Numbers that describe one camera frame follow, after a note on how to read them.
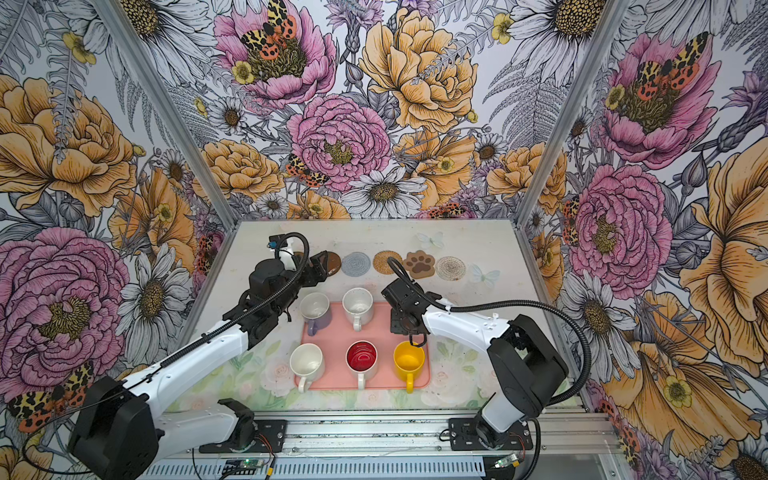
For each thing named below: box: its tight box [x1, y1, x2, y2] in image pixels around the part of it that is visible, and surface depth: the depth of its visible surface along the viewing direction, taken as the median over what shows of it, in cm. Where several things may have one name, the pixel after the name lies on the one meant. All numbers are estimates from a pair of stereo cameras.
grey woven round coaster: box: [341, 251, 371, 277], surface depth 111 cm
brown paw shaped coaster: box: [403, 250, 435, 279], surface depth 111 cm
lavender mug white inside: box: [299, 292, 332, 336], surface depth 91 cm
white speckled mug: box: [342, 287, 374, 332], surface depth 92 cm
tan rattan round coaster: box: [373, 250, 403, 275], surface depth 114 cm
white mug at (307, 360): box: [289, 343, 325, 393], surface depth 81 cm
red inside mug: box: [346, 340, 378, 390], surface depth 83 cm
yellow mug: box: [393, 340, 426, 395], surface depth 78 cm
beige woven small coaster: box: [435, 256, 466, 281], surface depth 110 cm
